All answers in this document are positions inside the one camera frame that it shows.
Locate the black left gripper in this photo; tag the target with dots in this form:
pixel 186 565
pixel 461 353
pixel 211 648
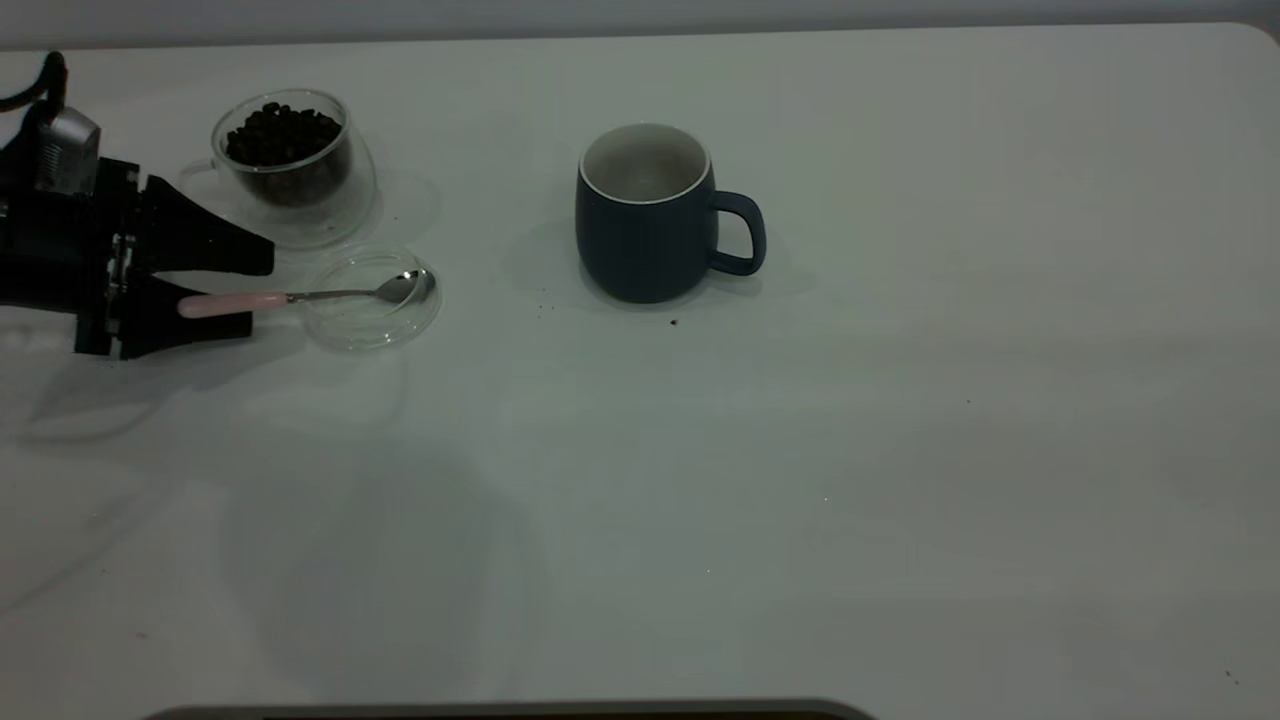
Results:
pixel 60 255

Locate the clear round glass lid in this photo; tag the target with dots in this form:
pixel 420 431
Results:
pixel 370 325

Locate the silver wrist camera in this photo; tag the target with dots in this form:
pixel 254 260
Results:
pixel 65 150

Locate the dark blue-grey ceramic mug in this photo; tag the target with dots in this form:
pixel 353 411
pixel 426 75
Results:
pixel 640 250

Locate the clear double-wall glass cup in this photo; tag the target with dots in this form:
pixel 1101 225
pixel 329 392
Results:
pixel 300 222

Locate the dark coffee beans pile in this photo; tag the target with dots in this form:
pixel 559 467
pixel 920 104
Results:
pixel 283 138

